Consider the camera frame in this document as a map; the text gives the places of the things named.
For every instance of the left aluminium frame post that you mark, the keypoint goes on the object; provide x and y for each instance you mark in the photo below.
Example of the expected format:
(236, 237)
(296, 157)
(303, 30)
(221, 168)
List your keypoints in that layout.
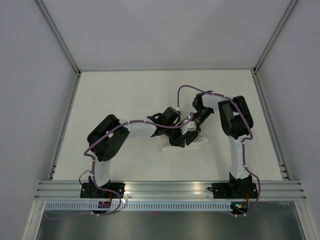
(57, 35)

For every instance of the right side aluminium rail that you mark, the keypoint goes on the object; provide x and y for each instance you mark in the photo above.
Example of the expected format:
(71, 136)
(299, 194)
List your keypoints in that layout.
(271, 126)

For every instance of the aluminium front rail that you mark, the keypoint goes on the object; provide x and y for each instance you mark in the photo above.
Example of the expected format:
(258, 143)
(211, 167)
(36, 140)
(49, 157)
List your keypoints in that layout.
(270, 190)

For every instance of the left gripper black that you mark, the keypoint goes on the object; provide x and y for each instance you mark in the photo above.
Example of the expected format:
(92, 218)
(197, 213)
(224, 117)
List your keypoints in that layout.
(179, 141)

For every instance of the white cloth napkin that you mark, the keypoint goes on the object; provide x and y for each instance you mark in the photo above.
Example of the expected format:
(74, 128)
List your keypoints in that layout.
(165, 146)

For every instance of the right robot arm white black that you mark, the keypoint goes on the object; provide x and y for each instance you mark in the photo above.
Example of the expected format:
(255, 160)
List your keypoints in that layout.
(237, 123)

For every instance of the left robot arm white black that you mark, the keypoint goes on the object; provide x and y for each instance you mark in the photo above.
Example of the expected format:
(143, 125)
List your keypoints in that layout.
(108, 137)

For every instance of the left side aluminium rail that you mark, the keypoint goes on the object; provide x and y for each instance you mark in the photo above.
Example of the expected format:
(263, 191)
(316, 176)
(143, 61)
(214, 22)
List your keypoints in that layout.
(63, 129)

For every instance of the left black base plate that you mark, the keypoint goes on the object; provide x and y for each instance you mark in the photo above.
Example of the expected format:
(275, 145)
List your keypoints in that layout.
(89, 191)

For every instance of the right aluminium frame post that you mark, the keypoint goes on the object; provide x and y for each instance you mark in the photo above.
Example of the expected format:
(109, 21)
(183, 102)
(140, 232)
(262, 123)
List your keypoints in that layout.
(275, 34)

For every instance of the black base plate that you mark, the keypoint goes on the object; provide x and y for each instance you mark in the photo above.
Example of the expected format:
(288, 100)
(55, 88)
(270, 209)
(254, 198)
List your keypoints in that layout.
(89, 191)
(224, 191)

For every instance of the white slotted cable duct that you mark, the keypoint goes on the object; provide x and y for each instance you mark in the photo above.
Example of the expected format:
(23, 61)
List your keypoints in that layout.
(57, 205)

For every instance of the aluminium frame post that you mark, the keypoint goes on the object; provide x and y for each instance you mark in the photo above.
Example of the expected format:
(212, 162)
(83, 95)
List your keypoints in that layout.
(275, 34)
(57, 35)

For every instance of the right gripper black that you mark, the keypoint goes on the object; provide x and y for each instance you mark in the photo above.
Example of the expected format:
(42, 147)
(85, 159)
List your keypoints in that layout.
(192, 134)

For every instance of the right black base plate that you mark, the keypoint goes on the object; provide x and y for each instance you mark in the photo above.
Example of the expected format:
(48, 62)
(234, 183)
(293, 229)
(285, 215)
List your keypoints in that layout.
(224, 191)

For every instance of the aluminium rail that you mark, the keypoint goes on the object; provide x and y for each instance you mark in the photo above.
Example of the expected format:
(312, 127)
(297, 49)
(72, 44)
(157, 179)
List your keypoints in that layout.
(270, 190)
(63, 129)
(271, 126)

